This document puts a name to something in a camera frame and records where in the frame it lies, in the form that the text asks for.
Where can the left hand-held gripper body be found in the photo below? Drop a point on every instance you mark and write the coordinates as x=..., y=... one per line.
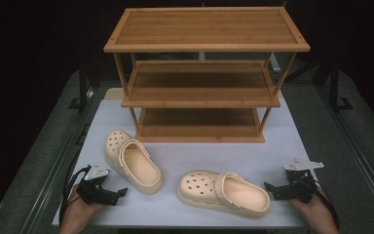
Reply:
x=92, y=190

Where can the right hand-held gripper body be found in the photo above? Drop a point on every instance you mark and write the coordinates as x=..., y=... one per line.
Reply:
x=300, y=185

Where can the cream clog shoe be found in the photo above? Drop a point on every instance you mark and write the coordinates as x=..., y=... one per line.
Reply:
x=139, y=165
x=240, y=195

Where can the white bracket behind rack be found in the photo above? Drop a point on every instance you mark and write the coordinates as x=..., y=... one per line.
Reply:
x=275, y=63

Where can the wooden three-tier shoe rack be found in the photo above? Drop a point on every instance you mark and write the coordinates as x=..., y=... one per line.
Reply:
x=204, y=31

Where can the metal floor rail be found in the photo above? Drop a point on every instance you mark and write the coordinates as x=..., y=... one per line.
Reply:
x=55, y=175
x=357, y=156

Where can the black metal stand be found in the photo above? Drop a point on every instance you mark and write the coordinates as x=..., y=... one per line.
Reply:
x=336, y=87
x=83, y=87

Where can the person's right hand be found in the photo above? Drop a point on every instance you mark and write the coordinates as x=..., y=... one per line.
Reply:
x=308, y=209

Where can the person's left hand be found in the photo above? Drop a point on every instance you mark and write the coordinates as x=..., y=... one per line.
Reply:
x=84, y=211

